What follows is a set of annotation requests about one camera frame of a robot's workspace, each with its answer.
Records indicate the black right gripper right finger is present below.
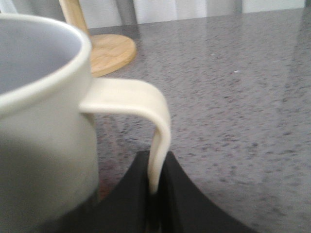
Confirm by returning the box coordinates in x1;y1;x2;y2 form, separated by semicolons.
159;151;255;233

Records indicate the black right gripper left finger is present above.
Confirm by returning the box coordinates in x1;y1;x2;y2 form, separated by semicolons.
43;151;149;233

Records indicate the cream HOME mug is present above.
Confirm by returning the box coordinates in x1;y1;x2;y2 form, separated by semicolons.
0;13;171;233

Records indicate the wooden mug tree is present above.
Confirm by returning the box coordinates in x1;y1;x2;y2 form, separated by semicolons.
59;0;137;77

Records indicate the grey white curtain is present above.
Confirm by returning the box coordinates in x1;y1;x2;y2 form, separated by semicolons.
0;0;311;29

